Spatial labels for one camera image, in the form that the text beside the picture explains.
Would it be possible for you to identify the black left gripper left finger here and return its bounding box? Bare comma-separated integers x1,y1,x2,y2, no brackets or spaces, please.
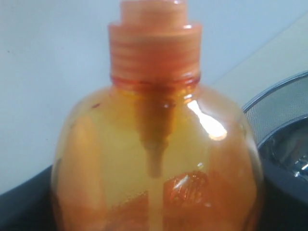
0,167,57,231

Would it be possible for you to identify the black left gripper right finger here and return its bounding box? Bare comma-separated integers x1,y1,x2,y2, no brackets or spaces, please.
259,168,308,231

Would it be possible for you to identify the orange pump soap bottle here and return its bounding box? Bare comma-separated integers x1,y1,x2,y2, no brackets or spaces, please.
51,0,264,231

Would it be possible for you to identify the small shiny steel bowl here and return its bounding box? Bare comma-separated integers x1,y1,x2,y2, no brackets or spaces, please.
259,116,308,203

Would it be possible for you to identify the steel mesh strainer bowl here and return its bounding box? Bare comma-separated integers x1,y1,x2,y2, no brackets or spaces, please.
243,71,308,155

